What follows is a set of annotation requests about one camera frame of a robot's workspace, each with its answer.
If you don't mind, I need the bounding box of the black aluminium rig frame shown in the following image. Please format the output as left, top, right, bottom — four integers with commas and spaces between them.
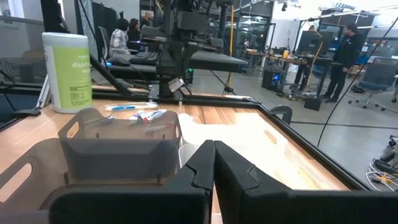
0, 0, 371, 191

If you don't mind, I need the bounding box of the person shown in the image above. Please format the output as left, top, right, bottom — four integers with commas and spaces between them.
126, 17, 141, 50
322, 22, 364, 103
108, 17, 130, 60
140, 11, 154, 28

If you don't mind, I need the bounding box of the black keyboard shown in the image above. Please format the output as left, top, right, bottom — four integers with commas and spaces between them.
129, 50, 160, 66

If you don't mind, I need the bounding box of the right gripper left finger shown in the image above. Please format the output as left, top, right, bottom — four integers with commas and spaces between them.
49, 139, 216, 224

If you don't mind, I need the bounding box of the black frame clamp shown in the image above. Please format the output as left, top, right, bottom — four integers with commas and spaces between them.
268, 105, 294, 126
10, 107, 42, 119

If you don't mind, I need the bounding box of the black floor box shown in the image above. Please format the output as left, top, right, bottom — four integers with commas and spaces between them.
303, 95, 323, 112

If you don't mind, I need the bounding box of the wooden desk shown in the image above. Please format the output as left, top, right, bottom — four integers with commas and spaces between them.
244, 48, 343, 97

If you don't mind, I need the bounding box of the disinfecting wipes canister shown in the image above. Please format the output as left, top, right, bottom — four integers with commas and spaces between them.
41, 32, 93, 114

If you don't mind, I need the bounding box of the black computer mouse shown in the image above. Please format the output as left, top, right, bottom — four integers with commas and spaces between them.
105, 56, 132, 67

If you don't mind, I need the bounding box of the blue toothbrush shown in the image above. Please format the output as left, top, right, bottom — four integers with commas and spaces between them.
104, 101, 159, 112

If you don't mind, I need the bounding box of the coiled black cable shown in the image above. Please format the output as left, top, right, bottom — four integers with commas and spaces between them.
372, 134, 398, 175

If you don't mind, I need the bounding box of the grey translucent bin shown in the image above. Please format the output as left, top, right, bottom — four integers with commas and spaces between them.
0, 138, 184, 224
57, 107, 183, 182

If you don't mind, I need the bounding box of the black computer tower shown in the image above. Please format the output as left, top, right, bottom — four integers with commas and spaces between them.
185, 67, 195, 85
261, 65, 287, 92

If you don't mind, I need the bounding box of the silver aluminium bracket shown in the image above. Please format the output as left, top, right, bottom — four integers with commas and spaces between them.
35, 73, 51, 109

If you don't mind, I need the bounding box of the grey office chair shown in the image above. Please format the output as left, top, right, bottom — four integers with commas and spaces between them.
347, 57, 398, 112
97, 26, 113, 62

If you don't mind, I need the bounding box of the long black cable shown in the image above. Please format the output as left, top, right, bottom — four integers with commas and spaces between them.
317, 17, 398, 147

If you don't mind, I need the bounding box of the red white toothpaste tube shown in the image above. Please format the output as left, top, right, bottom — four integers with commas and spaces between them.
143, 108, 168, 121

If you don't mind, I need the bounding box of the white cable bundle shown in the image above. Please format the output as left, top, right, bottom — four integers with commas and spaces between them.
365, 161, 398, 191

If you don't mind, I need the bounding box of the yellow pole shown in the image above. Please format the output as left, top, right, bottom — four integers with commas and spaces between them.
229, 4, 236, 90

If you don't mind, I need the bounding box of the black monitor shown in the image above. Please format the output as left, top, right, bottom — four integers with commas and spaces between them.
296, 30, 334, 56

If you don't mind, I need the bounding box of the white plastic bin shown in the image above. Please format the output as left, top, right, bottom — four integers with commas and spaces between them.
177, 112, 293, 169

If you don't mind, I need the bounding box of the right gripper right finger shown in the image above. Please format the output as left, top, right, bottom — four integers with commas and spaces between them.
214, 140, 398, 224

